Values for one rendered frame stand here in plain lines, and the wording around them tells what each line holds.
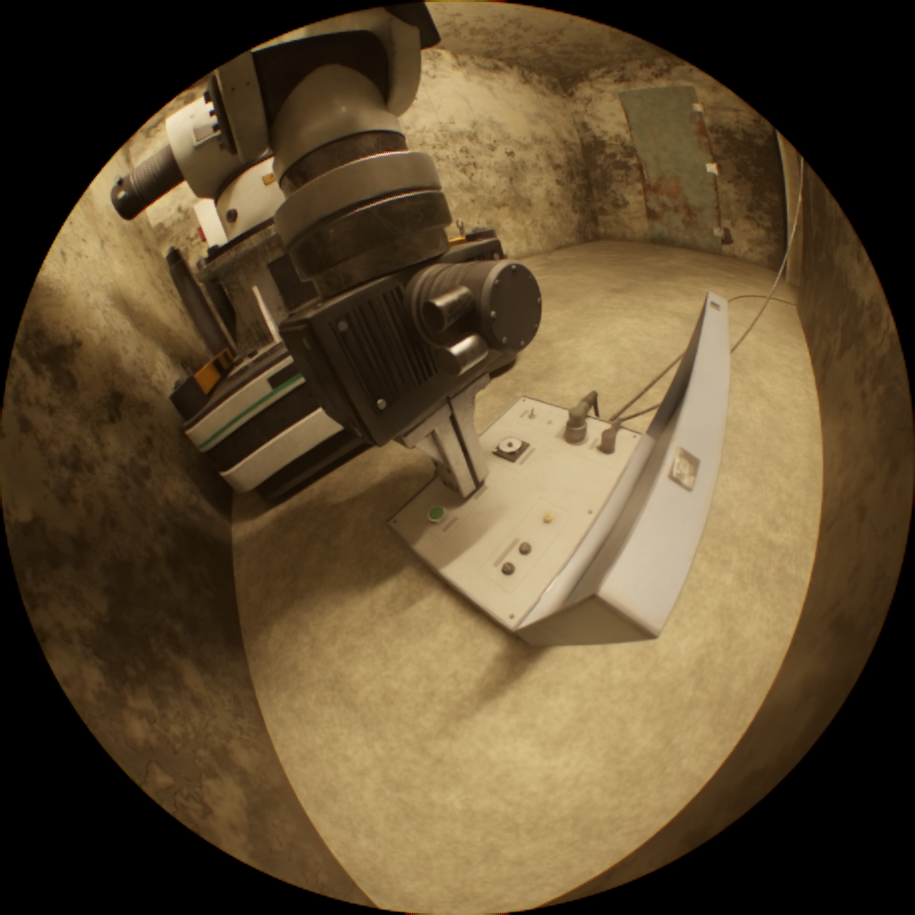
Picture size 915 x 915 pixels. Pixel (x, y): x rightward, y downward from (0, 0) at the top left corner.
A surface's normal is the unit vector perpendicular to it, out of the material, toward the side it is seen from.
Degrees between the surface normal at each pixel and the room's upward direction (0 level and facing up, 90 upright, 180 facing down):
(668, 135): 90
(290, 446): 90
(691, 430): 15
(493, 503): 0
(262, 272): 90
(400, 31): 115
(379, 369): 90
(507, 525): 0
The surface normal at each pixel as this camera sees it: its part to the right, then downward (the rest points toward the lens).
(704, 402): -0.09, -0.59
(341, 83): 0.58, 0.43
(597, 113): -0.77, 0.57
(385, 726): -0.27, -0.70
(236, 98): 0.58, 0.76
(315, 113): 0.16, 0.65
